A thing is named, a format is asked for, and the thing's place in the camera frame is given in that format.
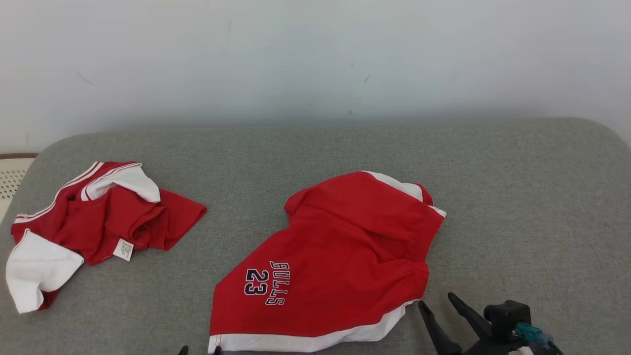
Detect grey fabric sofa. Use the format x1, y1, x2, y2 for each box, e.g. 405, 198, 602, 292
0, 117, 631, 355

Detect red Bulls 23 shorts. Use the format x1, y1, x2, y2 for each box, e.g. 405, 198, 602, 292
208, 171, 447, 355

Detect teal right cable connector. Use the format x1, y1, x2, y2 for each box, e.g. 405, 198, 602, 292
513, 323, 555, 348

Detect red shirt with white sleeves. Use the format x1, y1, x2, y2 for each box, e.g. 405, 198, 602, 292
6, 161, 208, 314

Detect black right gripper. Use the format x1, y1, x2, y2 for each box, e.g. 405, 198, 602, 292
418, 292, 527, 355

